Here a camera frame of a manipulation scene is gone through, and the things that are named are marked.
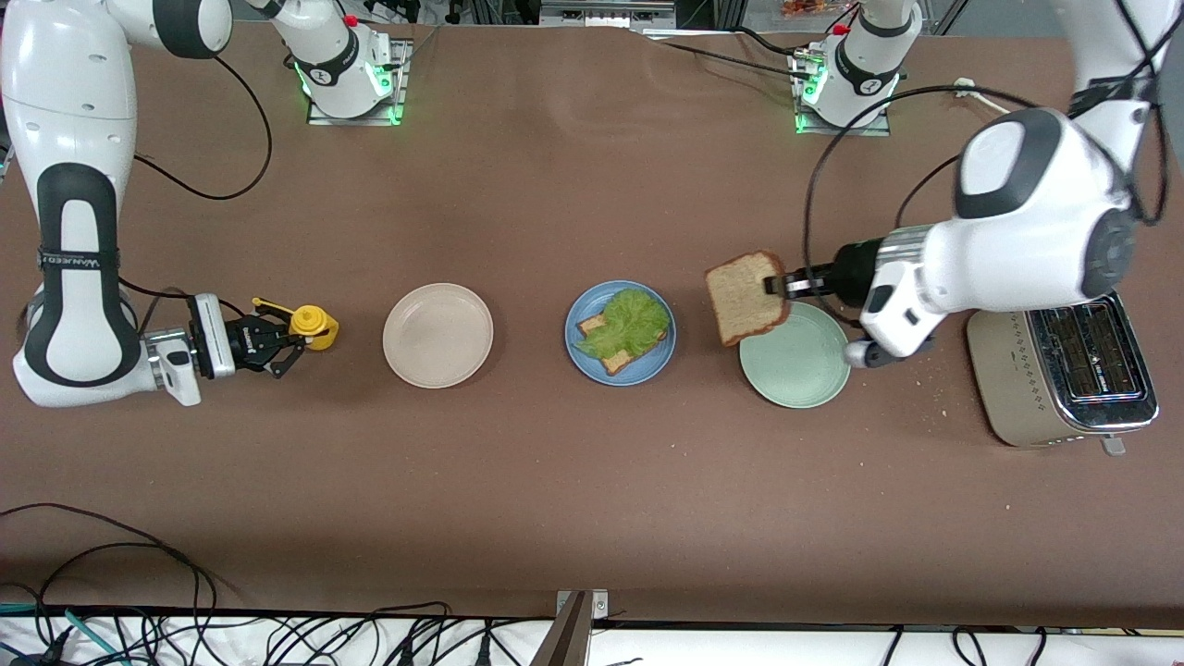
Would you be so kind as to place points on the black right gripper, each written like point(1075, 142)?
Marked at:
point(242, 339)

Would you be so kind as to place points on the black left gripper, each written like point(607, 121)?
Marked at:
point(853, 265)

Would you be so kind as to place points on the yellow squeeze sauce bottle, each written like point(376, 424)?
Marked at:
point(314, 328)

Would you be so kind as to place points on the brown bread slice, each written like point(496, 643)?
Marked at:
point(740, 305)
point(622, 361)

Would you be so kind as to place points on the green lettuce leaf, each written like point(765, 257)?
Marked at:
point(629, 319)

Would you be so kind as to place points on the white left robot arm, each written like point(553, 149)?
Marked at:
point(1036, 222)

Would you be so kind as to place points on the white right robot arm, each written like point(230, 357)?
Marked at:
point(74, 111)

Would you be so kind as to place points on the light green round plate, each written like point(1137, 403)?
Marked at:
point(795, 370)

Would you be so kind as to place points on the beige round plate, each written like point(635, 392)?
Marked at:
point(437, 335)

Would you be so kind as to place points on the blue round plate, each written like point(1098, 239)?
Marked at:
point(592, 370)

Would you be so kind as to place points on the silver two-slot toaster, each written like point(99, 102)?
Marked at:
point(1008, 388)

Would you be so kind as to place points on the orange packaged item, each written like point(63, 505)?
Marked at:
point(807, 7)

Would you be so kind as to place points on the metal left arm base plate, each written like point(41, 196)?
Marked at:
point(874, 129)

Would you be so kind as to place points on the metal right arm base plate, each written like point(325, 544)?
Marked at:
point(400, 83)

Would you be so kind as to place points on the grey metal rail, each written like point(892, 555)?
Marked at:
point(606, 11)

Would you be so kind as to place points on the aluminium frame bracket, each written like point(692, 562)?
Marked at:
point(569, 634)

